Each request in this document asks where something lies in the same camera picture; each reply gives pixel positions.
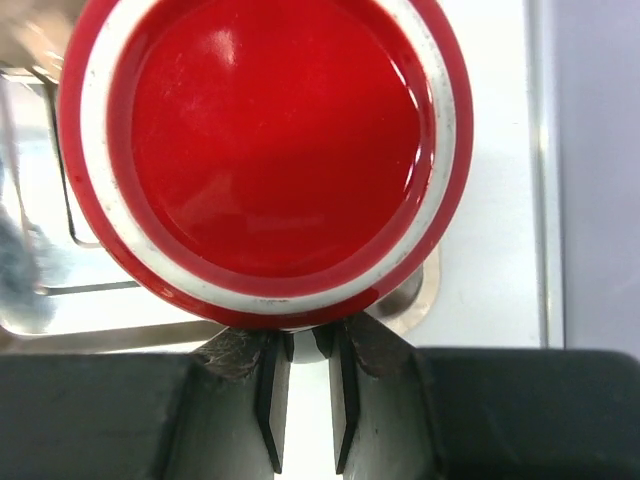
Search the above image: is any red mug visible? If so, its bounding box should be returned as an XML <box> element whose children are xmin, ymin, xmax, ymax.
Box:
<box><xmin>57</xmin><ymin>1</ymin><xmax>473</xmax><ymax>329</ymax></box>

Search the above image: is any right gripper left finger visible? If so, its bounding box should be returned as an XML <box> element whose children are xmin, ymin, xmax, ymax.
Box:
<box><xmin>1</xmin><ymin>329</ymin><xmax>290</xmax><ymax>479</ymax></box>

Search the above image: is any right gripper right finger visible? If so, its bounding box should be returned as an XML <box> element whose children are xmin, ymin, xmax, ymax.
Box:
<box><xmin>313</xmin><ymin>313</ymin><xmax>639</xmax><ymax>479</ymax></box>

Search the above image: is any metal tray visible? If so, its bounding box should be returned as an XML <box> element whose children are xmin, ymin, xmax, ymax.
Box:
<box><xmin>0</xmin><ymin>67</ymin><xmax>444</xmax><ymax>354</ymax></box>

